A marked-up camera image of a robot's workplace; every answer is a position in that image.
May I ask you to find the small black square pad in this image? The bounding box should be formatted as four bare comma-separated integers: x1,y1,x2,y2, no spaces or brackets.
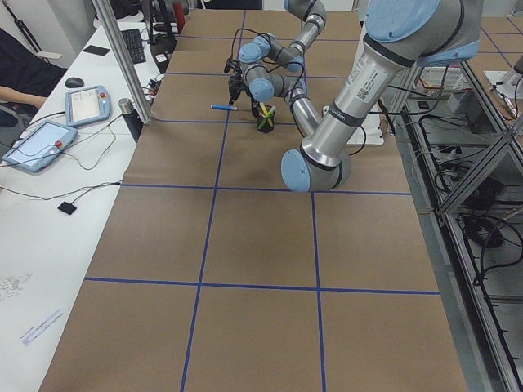
57,201,77,216

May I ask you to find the black phone on desk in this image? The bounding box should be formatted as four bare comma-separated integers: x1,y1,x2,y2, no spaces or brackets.
83,45,110,56

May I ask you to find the paper label on desk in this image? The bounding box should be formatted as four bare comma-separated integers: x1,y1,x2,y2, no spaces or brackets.
20,309,64,346

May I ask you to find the far teach pendant tablet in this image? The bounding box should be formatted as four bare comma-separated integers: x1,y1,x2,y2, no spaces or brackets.
65,85,112,127

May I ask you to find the green highlighter pen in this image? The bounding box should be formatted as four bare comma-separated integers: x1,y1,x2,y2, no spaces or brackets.
258,117,273,128

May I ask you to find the blue highlighter pen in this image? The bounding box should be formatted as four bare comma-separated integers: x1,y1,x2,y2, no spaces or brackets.
210,105,238,111

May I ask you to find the black mesh pen cup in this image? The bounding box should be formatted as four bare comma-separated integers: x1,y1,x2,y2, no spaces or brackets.
257,103,276,133

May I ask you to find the aluminium frame rack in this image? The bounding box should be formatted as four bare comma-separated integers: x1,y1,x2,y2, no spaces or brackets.
383,53,522,391

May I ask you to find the white wire basket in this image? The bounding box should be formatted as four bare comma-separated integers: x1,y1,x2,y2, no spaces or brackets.
418,66,469,91

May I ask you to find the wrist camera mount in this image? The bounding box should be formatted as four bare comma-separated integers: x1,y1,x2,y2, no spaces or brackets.
224,58,241,74

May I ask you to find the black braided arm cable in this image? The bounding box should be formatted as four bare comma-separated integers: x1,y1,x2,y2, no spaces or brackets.
230,27,306,99

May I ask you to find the near teach pendant tablet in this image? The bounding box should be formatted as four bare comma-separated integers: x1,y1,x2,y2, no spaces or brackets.
2,121,78,173

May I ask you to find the teach pendant tablet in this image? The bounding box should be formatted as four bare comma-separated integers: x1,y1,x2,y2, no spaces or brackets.
2,121,78,173
65,85,112,127

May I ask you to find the black keyboard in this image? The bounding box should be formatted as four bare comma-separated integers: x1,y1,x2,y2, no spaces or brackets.
120,29,146,64

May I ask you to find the yellow highlighter pen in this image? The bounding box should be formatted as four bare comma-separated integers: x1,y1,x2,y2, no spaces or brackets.
260,103,276,118

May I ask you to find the dark steel water bottle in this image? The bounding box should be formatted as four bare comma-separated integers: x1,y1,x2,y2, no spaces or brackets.
118,98,143,143

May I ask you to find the black computer mouse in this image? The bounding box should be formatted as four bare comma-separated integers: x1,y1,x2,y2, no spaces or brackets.
65,77,85,88

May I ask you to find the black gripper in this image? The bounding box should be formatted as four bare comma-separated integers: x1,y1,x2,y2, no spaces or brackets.
228,74,245,103
251,99,261,118

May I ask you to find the person in black shirt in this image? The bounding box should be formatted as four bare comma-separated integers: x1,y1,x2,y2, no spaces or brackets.
1,29,67,118

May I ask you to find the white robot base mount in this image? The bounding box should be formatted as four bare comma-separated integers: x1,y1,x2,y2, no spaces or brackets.
346,114,384,145

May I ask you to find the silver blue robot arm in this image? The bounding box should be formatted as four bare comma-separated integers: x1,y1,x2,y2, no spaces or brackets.
239,0,483,192
224,1,327,104

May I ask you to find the white side desk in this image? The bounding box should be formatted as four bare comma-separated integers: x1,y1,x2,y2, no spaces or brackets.
0,20,181,392

